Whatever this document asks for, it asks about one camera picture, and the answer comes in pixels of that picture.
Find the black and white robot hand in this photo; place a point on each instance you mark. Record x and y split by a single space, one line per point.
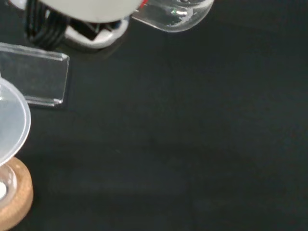
96 14

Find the translucent plastic funnel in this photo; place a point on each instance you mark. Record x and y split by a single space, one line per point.
12 122

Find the clear plastic funnel stand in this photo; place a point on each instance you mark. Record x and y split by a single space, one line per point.
36 74

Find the black cloth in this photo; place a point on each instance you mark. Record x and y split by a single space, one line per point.
180 132

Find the clear round-bottom flask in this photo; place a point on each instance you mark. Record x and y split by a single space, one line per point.
4 185

